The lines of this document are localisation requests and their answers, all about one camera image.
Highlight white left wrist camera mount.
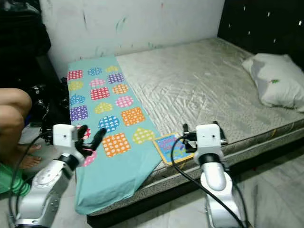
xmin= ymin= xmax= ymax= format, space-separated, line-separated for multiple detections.
xmin=52 ymin=124 xmax=81 ymax=156

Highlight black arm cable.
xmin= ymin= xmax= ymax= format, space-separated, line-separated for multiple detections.
xmin=170 ymin=137 xmax=248 ymax=228
xmin=7 ymin=132 xmax=54 ymax=224

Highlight white pillow with tree print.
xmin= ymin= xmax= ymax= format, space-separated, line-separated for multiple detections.
xmin=241 ymin=53 xmax=304 ymax=113

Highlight black tufted headboard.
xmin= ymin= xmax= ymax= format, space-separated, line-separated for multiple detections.
xmin=217 ymin=0 xmax=304 ymax=57

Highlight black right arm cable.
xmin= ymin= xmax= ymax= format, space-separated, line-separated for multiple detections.
xmin=170 ymin=137 xmax=248 ymax=228

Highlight teal sheet with colourful patches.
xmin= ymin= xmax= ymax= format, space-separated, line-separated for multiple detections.
xmin=67 ymin=57 xmax=166 ymax=215

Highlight person in grey shorts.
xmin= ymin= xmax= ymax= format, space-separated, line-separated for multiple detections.
xmin=0 ymin=88 xmax=45 ymax=171

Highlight large black bundle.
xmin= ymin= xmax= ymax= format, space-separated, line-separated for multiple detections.
xmin=0 ymin=0 xmax=52 ymax=88

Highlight colourful children's book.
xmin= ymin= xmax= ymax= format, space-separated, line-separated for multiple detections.
xmin=152 ymin=133 xmax=194 ymax=166

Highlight quilted grey mattress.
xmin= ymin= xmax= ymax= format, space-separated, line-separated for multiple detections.
xmin=88 ymin=37 xmax=304 ymax=217

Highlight black bag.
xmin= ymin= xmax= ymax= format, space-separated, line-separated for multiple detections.
xmin=28 ymin=78 xmax=73 ymax=141

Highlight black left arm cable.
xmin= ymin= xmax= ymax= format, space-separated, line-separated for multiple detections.
xmin=7 ymin=132 xmax=54 ymax=224

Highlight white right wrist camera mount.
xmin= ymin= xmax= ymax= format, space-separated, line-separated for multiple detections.
xmin=195 ymin=123 xmax=224 ymax=157

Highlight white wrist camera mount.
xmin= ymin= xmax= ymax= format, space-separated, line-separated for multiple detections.
xmin=195 ymin=123 xmax=224 ymax=157
xmin=52 ymin=124 xmax=81 ymax=156

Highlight green plastic stool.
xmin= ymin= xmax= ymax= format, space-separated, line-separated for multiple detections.
xmin=0 ymin=164 xmax=30 ymax=196

